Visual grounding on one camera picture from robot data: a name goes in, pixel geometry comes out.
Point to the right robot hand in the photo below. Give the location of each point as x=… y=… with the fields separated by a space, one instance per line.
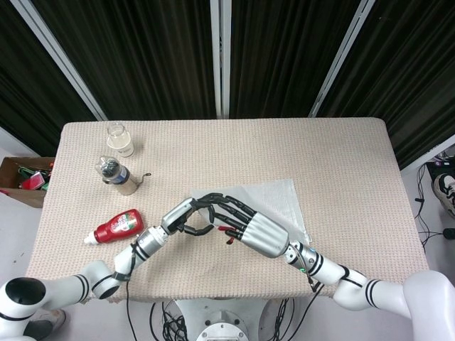
x=264 y=234

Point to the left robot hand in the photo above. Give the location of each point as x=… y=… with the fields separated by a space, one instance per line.
x=177 y=216

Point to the clear zipper pouch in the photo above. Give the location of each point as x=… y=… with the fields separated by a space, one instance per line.
x=284 y=199

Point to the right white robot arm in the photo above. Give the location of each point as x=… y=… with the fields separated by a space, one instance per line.
x=373 y=287

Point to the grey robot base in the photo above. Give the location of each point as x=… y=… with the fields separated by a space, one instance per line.
x=222 y=319

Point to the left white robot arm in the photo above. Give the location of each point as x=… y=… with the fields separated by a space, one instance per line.
x=106 y=273

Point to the red ketchup bottle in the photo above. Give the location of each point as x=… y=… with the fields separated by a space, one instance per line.
x=121 y=227

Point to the clear bottle blue label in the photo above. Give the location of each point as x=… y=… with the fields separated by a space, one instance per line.
x=112 y=170

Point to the beige waffle tablecloth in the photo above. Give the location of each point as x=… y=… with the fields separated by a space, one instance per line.
x=231 y=149

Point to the clear glass jar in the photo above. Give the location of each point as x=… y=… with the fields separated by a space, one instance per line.
x=115 y=133

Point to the cardboard box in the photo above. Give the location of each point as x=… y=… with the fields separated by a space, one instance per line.
x=25 y=193

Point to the black curtain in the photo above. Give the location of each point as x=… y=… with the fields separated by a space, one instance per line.
x=149 y=57

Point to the black white sneaker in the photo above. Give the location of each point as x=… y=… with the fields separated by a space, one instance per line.
x=446 y=192

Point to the white frame post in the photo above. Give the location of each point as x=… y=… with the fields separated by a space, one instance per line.
x=220 y=57
x=60 y=60
x=341 y=60

